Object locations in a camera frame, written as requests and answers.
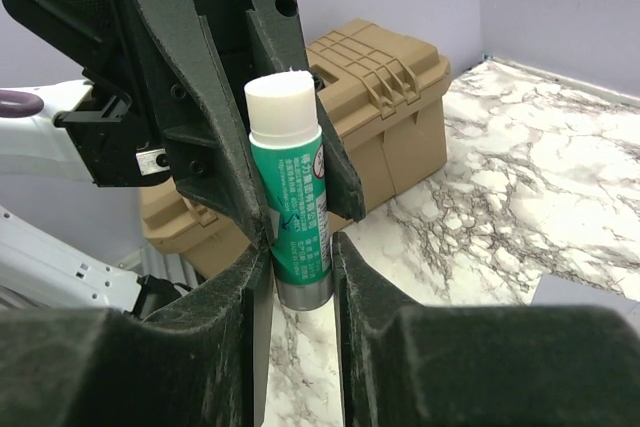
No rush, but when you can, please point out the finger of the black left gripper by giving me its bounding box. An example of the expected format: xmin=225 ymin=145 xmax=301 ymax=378
xmin=244 ymin=0 xmax=364 ymax=221

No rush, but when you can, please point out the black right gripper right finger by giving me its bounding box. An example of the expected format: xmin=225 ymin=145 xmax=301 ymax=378
xmin=332 ymin=232 xmax=639 ymax=426

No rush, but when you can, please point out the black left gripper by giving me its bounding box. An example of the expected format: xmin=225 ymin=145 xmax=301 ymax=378
xmin=84 ymin=0 xmax=273 ymax=250

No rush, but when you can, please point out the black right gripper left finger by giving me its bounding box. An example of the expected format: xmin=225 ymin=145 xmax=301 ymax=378
xmin=1 ymin=248 xmax=273 ymax=426

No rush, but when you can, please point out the green white glue stick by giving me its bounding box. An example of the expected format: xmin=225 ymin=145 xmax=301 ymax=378
xmin=243 ymin=69 xmax=335 ymax=311

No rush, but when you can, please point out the grey paper envelope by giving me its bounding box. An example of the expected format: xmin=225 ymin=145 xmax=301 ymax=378
xmin=531 ymin=274 xmax=638 ymax=313

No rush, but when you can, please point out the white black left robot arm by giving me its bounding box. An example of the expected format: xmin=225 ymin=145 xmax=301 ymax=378
xmin=1 ymin=0 xmax=308 ymax=247

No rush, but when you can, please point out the tan plastic tool case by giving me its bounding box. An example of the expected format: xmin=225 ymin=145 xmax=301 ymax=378
xmin=140 ymin=19 xmax=452 ymax=278

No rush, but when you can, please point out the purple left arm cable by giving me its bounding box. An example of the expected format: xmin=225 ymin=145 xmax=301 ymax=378
xmin=0 ymin=88 xmax=44 ymax=118

